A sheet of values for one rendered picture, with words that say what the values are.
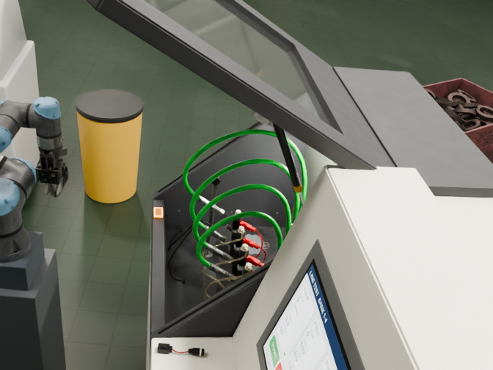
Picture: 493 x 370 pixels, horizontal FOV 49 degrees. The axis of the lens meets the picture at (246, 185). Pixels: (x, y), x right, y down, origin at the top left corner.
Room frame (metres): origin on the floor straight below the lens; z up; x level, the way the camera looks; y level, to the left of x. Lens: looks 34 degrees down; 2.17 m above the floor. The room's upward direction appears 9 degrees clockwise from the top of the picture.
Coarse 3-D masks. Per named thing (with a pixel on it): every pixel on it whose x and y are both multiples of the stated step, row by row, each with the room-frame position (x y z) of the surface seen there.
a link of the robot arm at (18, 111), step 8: (0, 104) 1.41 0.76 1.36; (8, 104) 1.42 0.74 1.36; (16, 104) 1.43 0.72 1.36; (24, 104) 1.44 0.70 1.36; (0, 112) 1.37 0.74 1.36; (8, 112) 1.37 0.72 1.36; (16, 112) 1.39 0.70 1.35; (24, 112) 1.41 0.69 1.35; (16, 120) 1.37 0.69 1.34; (24, 120) 1.40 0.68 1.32
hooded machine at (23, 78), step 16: (0, 0) 2.76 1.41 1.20; (16, 0) 2.99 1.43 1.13; (0, 16) 2.70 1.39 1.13; (16, 16) 2.96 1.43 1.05; (0, 32) 2.67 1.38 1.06; (16, 32) 2.93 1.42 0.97; (0, 48) 2.63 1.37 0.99; (16, 48) 2.89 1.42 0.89; (32, 48) 3.10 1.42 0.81; (0, 64) 2.60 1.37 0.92; (16, 64) 2.80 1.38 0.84; (32, 64) 3.07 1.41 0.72; (0, 80) 2.57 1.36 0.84; (16, 80) 2.71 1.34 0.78; (32, 80) 3.04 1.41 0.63; (0, 96) 2.52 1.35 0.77; (16, 96) 2.67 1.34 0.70; (32, 96) 3.00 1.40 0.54; (32, 128) 2.93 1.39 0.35; (16, 144) 2.57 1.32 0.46; (32, 144) 2.89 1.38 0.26; (32, 160) 2.86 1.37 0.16
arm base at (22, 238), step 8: (16, 232) 1.28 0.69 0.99; (24, 232) 1.31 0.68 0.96; (0, 240) 1.24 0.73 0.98; (8, 240) 1.25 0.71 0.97; (16, 240) 1.27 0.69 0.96; (24, 240) 1.29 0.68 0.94; (0, 248) 1.24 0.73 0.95; (8, 248) 1.24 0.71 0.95; (16, 248) 1.27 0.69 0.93; (24, 248) 1.28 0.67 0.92; (0, 256) 1.23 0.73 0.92; (8, 256) 1.24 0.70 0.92; (16, 256) 1.25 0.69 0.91
